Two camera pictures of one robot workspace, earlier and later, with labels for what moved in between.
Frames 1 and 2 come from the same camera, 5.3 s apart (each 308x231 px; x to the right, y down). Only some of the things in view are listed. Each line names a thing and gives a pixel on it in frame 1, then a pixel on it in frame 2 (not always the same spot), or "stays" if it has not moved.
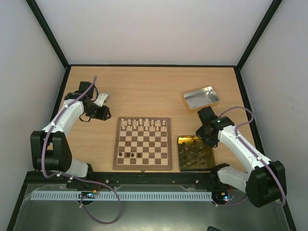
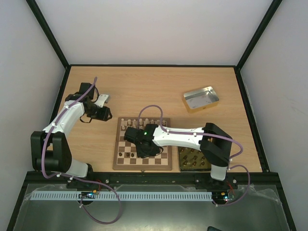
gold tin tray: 194,155 stays
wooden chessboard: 143,144 stays
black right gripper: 206,114 → 128,134
